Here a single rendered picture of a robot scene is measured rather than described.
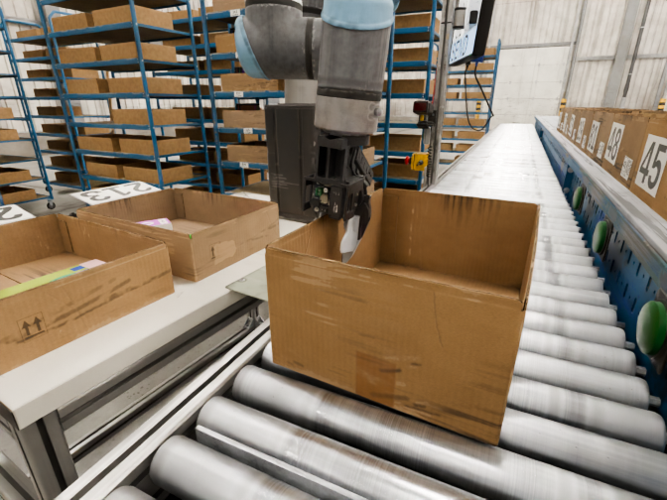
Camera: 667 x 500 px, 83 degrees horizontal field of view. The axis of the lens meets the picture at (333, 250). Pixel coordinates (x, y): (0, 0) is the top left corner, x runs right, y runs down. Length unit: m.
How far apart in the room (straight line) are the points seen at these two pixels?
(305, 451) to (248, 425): 0.07
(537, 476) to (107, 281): 0.62
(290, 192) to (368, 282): 0.80
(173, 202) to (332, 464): 0.94
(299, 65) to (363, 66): 0.16
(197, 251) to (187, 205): 0.42
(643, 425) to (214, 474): 0.47
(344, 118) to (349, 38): 0.09
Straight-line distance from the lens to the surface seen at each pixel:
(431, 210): 0.77
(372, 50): 0.53
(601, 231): 0.97
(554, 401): 0.56
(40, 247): 1.06
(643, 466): 0.53
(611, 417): 0.57
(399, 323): 0.41
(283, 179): 1.18
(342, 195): 0.54
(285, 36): 0.66
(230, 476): 0.43
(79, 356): 0.65
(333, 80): 0.53
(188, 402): 0.54
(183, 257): 0.80
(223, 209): 1.09
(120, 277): 0.70
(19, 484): 0.98
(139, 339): 0.65
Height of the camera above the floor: 1.08
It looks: 21 degrees down
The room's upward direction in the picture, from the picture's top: straight up
